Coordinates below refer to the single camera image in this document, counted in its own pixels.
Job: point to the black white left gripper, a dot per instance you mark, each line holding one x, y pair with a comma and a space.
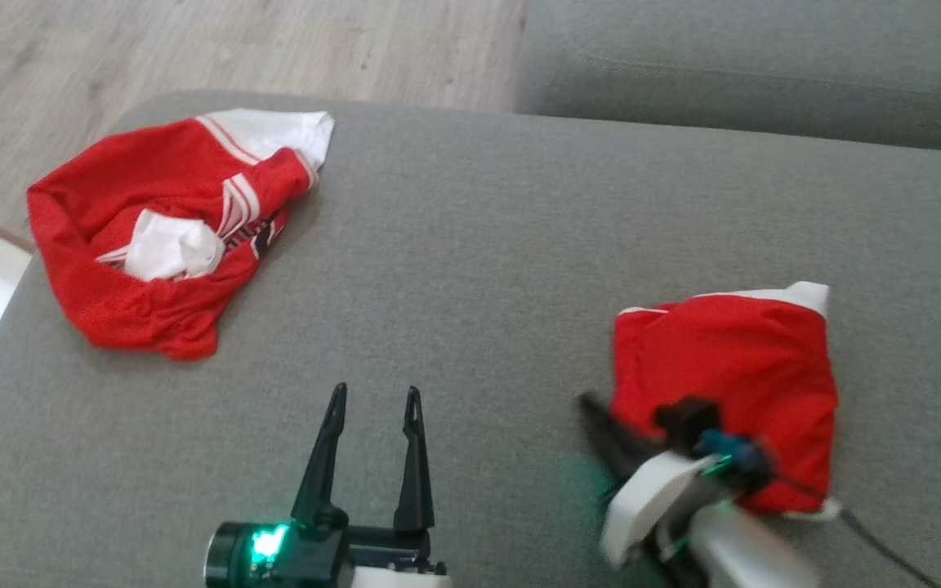
315, 555

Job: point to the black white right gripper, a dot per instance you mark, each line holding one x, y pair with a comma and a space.
650, 506

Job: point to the red jersey with white sleeves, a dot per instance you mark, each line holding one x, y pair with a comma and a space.
111, 302

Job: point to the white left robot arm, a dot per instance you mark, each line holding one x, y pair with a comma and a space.
397, 581

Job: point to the grey fabric sofa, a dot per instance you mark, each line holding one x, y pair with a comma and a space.
479, 286

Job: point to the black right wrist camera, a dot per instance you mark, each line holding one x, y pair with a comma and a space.
687, 420

